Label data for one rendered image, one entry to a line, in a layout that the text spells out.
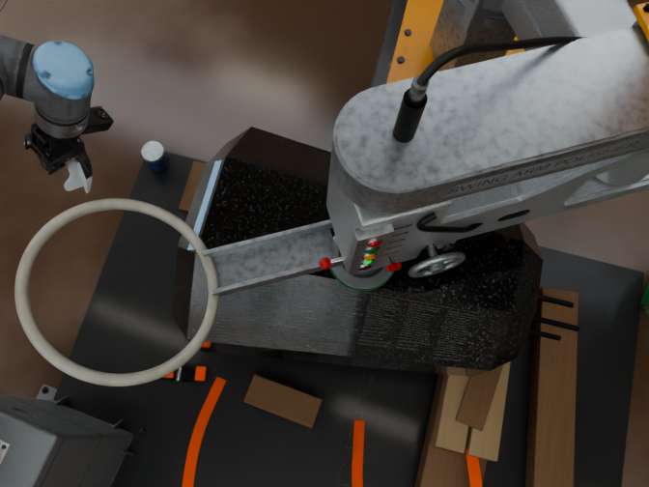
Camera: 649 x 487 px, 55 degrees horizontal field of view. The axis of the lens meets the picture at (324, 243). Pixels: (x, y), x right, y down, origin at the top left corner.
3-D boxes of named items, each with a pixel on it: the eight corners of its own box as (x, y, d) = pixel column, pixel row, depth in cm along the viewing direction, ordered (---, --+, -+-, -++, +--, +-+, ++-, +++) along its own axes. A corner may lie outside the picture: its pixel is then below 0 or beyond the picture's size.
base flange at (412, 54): (409, -2, 239) (410, -11, 235) (533, 27, 237) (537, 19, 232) (380, 107, 225) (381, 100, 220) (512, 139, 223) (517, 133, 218)
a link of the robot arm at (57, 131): (67, 74, 111) (102, 114, 111) (65, 90, 116) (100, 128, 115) (22, 97, 107) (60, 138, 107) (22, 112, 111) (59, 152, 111)
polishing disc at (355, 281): (321, 279, 190) (322, 278, 189) (336, 216, 196) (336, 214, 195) (389, 296, 189) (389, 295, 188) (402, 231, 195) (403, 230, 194)
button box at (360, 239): (376, 256, 155) (390, 219, 128) (379, 266, 154) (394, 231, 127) (345, 264, 154) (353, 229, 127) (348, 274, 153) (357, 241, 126)
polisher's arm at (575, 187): (601, 142, 185) (701, 45, 139) (632, 213, 179) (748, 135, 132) (366, 202, 177) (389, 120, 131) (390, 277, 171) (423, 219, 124)
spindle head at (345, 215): (445, 175, 177) (491, 93, 134) (471, 246, 171) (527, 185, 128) (324, 205, 173) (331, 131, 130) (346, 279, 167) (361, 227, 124)
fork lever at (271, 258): (436, 186, 180) (439, 180, 175) (458, 247, 174) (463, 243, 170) (201, 243, 170) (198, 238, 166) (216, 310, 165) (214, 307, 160)
